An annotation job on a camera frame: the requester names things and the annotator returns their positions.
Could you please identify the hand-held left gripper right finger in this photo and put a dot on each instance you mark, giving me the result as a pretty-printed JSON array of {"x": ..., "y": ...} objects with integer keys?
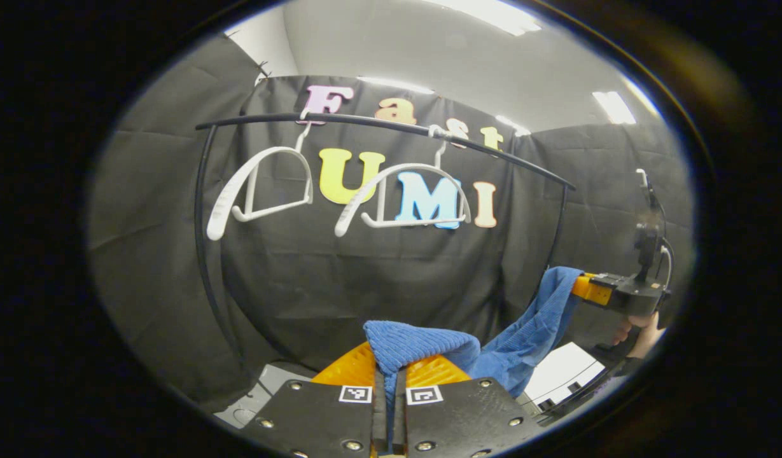
[{"x": 460, "y": 420}]

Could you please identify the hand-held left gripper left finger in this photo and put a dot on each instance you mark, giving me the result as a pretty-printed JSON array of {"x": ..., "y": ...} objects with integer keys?
[{"x": 314, "y": 420}]

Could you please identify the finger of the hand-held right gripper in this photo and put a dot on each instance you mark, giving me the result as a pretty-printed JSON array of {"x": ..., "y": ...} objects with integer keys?
[{"x": 591, "y": 289}]

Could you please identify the white plastic hanger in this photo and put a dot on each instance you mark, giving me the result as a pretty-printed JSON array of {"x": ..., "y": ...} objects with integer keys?
[
  {"x": 356, "y": 207},
  {"x": 216, "y": 224}
]

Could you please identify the black clothes rack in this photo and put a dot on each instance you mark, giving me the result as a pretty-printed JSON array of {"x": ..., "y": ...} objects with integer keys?
[{"x": 365, "y": 121}]

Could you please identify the large ceiling light panel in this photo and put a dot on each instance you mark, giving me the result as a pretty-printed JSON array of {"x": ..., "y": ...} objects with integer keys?
[{"x": 492, "y": 14}]

